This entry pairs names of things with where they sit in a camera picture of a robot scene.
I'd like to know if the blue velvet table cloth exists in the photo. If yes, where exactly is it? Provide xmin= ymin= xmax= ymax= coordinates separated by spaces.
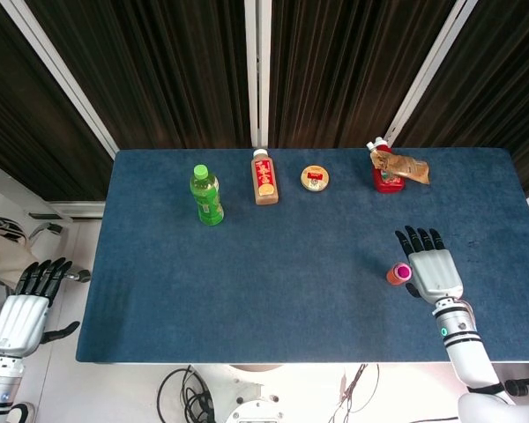
xmin=75 ymin=147 xmax=529 ymax=365

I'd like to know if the dark pleated curtain panel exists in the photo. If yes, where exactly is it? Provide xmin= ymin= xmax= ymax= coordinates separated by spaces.
xmin=0 ymin=0 xmax=115 ymax=202
xmin=394 ymin=0 xmax=529 ymax=197
xmin=24 ymin=0 xmax=253 ymax=150
xmin=268 ymin=0 xmax=458 ymax=150

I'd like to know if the white metal frame post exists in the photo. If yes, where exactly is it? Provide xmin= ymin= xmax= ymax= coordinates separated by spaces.
xmin=0 ymin=0 xmax=118 ymax=159
xmin=385 ymin=0 xmax=473 ymax=146
xmin=244 ymin=0 xmax=272 ymax=149

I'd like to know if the black cable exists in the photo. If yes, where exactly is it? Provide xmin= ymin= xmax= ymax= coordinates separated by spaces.
xmin=156 ymin=364 xmax=195 ymax=423
xmin=180 ymin=365 xmax=216 ymax=423

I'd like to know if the brown juice bottle red label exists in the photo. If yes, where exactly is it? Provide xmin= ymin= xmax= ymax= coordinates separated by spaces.
xmin=250 ymin=148 xmax=280 ymax=206

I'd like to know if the orange plastic cup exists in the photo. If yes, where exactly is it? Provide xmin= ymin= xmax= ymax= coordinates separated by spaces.
xmin=386 ymin=263 xmax=407 ymax=286

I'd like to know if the thin red wire bundle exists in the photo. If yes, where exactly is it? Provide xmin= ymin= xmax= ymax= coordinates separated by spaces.
xmin=328 ymin=363 xmax=380 ymax=423

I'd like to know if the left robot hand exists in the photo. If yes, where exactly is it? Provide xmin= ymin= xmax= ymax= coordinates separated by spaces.
xmin=0 ymin=257 xmax=81 ymax=358

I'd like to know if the chrome chair base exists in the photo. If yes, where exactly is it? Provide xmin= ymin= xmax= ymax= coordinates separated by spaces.
xmin=0 ymin=210 xmax=92 ymax=309

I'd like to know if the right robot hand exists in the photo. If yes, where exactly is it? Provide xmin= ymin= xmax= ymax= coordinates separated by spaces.
xmin=394 ymin=226 xmax=465 ymax=306

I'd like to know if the red ketchup bottle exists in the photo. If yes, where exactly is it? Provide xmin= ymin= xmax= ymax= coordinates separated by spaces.
xmin=371 ymin=136 xmax=406 ymax=195

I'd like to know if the round tin red label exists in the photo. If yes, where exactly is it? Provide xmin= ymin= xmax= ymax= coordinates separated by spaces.
xmin=300 ymin=165 xmax=331 ymax=193

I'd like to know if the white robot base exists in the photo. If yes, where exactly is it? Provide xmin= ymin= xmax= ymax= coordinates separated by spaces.
xmin=193 ymin=363 xmax=292 ymax=423

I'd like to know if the brown spout pouch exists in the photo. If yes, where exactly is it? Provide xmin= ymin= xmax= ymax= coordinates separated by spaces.
xmin=365 ymin=140 xmax=431 ymax=185

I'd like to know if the black cylindrical handle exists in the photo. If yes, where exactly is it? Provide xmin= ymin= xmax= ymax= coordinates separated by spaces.
xmin=504 ymin=376 xmax=529 ymax=397

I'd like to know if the green tea bottle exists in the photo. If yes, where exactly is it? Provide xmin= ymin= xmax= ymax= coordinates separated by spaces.
xmin=189 ymin=164 xmax=225 ymax=227

